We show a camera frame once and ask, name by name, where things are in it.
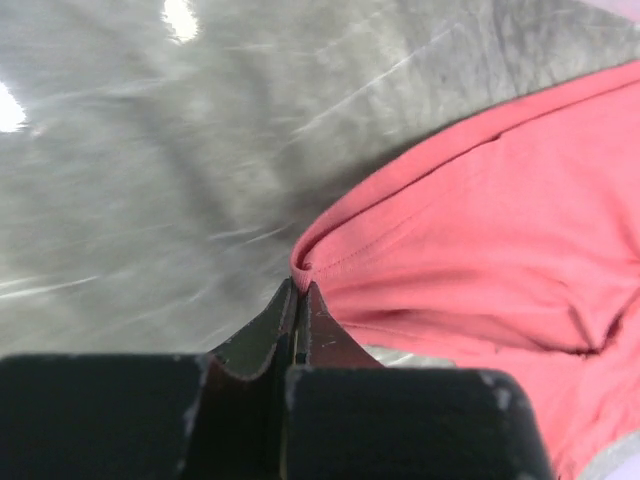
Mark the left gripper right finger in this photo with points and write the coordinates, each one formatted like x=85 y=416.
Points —
x=350 y=417

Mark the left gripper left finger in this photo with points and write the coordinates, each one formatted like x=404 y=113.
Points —
x=144 y=416

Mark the red t-shirt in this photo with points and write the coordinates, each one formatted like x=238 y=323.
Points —
x=508 y=241

